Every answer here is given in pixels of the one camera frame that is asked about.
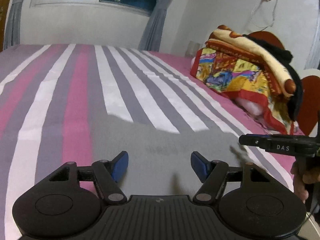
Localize grey sweatpants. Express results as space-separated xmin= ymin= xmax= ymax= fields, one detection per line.
xmin=90 ymin=113 xmax=285 ymax=196

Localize person right hand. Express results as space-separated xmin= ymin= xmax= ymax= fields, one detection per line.
xmin=290 ymin=160 xmax=319 ymax=203

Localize red heart cushion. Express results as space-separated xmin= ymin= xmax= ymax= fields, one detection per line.
xmin=246 ymin=31 xmax=319 ymax=135

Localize colourful patterned pillow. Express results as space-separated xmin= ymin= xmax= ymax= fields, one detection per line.
xmin=190 ymin=48 xmax=294 ymax=135

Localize striped pink grey bedsheet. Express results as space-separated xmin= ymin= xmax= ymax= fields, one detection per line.
xmin=1 ymin=44 xmax=293 ymax=239

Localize cream brown blanket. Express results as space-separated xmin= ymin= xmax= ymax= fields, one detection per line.
xmin=206 ymin=25 xmax=296 ymax=98

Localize black cloth strap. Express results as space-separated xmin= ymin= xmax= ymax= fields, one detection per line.
xmin=243 ymin=35 xmax=304 ymax=121

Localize white wall socket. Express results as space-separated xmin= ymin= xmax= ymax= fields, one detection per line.
xmin=185 ymin=41 xmax=201 ymax=57

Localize white charger cable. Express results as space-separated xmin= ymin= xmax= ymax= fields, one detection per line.
xmin=243 ymin=0 xmax=282 ymax=32

